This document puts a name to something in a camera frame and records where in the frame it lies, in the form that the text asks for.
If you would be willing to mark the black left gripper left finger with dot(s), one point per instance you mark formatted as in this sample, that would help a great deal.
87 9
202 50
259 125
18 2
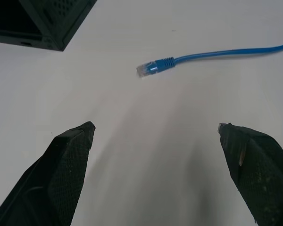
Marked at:
54 174

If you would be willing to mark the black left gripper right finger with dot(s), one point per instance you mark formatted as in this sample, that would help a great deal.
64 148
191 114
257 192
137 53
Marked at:
261 179

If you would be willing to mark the black computer case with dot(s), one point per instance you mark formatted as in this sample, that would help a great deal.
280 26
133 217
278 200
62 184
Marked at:
37 21

